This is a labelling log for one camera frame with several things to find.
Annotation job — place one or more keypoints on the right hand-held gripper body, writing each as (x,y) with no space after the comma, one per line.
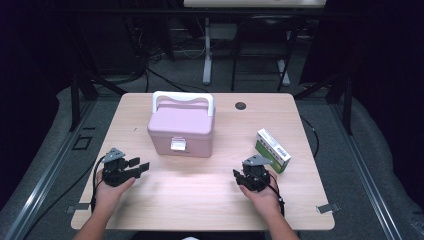
(256,176)

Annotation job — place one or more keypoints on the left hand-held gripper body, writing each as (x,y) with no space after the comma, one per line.
(115,173)

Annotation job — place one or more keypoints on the green and white medicine box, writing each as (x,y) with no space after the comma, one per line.
(271,151)

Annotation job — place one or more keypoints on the person's left hand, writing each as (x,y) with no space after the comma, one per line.
(108,196)

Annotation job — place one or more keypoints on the person's right hand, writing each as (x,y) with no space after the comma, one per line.
(266,201)

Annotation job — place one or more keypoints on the black floor outlet plate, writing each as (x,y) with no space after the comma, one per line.
(82,142)

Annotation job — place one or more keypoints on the grey tape strip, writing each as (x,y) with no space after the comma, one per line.
(328,208)
(78,207)

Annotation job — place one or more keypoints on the person's dark clothing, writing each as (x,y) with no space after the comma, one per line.
(160,236)

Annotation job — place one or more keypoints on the white desk leg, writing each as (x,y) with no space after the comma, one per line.
(207,56)

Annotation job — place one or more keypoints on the black chair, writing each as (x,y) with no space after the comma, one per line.
(263,36)

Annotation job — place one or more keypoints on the white desk top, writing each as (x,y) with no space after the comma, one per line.
(253,3)

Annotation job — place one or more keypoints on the grey metal floor rail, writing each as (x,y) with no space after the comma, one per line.
(43,180)
(366,180)

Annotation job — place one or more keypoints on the black metal frame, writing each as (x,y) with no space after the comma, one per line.
(348,106)
(75,100)

